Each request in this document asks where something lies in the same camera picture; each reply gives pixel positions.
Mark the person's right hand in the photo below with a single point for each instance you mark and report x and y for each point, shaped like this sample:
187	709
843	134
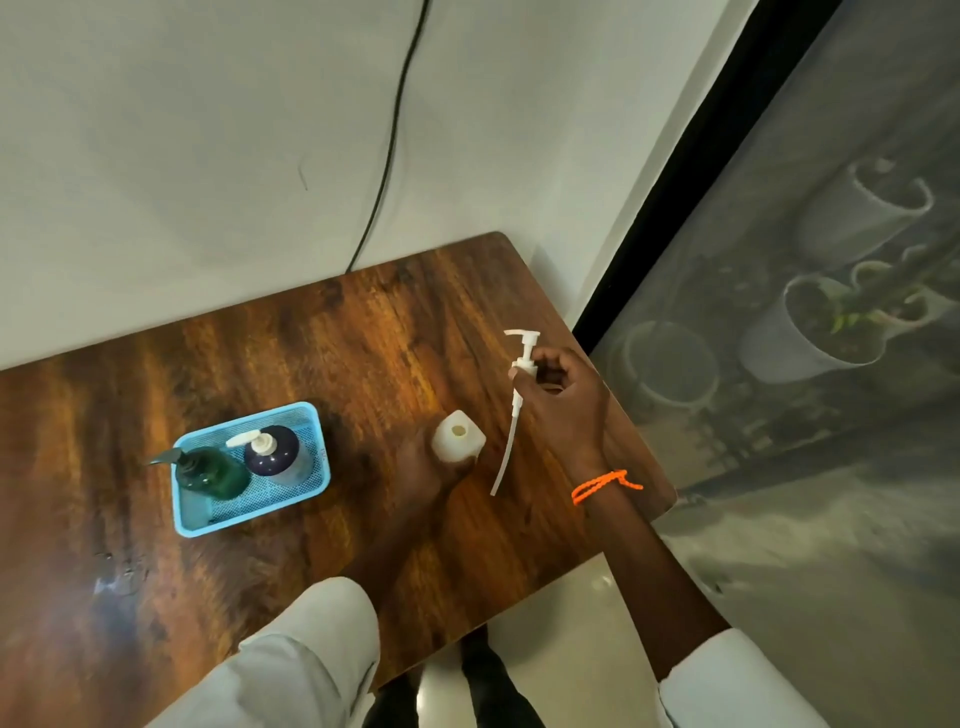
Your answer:
574	420

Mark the person's left hand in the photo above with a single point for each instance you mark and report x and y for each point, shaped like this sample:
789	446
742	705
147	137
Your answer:
420	472

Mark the large yellow soap bottle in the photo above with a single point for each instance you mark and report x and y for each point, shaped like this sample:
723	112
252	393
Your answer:
457	439

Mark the white pump head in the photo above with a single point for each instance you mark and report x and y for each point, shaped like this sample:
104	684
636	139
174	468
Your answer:
259	442
525	352

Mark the small navy white pump bottle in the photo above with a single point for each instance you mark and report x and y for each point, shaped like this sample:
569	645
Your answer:
281	461

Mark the small teal translucent bottle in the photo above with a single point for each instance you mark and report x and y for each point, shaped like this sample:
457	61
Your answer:
217	476

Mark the dark teal pump head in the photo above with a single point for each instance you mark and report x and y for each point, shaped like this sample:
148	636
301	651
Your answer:
176	457

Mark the person's left forearm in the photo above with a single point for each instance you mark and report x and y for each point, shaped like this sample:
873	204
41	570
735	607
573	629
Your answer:
386	540

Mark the person's right forearm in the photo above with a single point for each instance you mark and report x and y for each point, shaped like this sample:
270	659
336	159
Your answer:
652	577

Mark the person's left white sleeve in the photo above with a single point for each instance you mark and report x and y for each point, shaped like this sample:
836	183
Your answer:
292	660

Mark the person's white sleeve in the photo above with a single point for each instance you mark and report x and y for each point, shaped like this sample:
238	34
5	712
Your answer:
735	690
292	660

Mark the person's right dark trouser leg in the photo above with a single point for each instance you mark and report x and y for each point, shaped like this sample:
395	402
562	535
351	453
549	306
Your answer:
495	690

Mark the person's dark trouser leg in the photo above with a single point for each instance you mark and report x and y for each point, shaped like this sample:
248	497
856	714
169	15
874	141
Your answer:
495	690
394	705

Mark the person's left dark trouser leg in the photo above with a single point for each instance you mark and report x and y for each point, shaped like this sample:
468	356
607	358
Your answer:
394	705

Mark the person's right white sleeve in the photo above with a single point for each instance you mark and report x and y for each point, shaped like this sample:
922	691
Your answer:
735	690

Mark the white pot with plant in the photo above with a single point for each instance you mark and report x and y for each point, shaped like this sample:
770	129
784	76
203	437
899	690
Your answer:
780	345

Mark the blue plastic mesh basket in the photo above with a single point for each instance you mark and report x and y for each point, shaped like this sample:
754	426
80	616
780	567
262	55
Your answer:
199	517

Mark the tall white plant pot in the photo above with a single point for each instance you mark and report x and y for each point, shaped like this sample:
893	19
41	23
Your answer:
847	217

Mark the small white plant pot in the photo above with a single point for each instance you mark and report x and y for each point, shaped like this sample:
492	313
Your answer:
922	307

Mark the black door frame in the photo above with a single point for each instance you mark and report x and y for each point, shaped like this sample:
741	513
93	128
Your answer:
712	142

